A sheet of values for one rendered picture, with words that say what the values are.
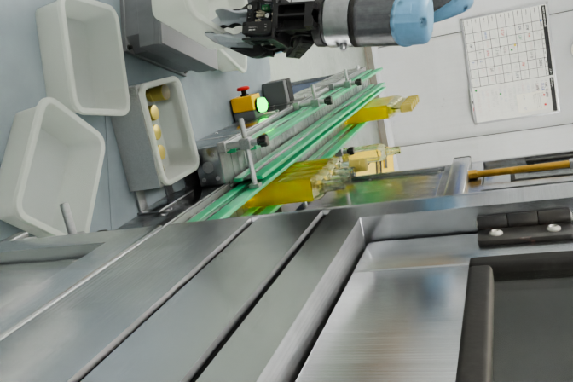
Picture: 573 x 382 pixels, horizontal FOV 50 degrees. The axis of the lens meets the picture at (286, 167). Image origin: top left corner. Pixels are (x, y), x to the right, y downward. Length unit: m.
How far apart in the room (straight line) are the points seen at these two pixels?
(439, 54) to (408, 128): 0.92
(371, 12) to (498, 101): 6.50
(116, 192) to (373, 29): 0.69
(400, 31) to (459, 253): 0.52
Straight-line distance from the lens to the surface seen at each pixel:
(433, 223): 0.46
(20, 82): 1.19
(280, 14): 0.93
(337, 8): 0.92
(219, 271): 0.42
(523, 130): 7.45
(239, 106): 1.88
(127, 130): 1.36
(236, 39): 1.00
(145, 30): 1.44
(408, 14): 0.89
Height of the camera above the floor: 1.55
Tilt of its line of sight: 21 degrees down
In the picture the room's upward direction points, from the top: 83 degrees clockwise
